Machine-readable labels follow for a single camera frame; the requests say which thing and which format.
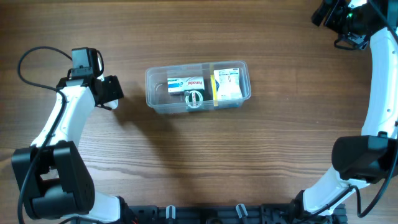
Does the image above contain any blue yellow VapoDrops box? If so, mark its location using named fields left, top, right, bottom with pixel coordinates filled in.
left=210, top=62, right=243, bottom=109

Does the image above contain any white red Panadol box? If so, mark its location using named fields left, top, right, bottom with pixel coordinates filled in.
left=167, top=77, right=205, bottom=94

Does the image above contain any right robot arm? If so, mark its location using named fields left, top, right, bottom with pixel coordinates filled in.
left=287, top=0, right=397, bottom=223

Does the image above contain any small clear spray bottle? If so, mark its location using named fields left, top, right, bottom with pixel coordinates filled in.
left=106, top=100, right=119, bottom=110

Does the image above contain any green white round tin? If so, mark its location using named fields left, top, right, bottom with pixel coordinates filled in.
left=185, top=90, right=203, bottom=109

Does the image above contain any white medicine box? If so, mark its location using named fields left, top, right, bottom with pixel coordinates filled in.
left=213, top=67, right=243, bottom=101

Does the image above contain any clear plastic container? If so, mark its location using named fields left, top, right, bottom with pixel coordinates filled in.
left=146, top=60, right=252, bottom=114

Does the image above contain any black right camera cable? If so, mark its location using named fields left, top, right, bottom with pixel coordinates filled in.
left=298, top=0, right=398, bottom=218

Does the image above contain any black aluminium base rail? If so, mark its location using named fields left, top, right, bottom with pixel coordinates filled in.
left=124, top=203, right=348, bottom=224

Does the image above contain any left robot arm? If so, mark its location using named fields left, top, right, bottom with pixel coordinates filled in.
left=12, top=47, right=127, bottom=223

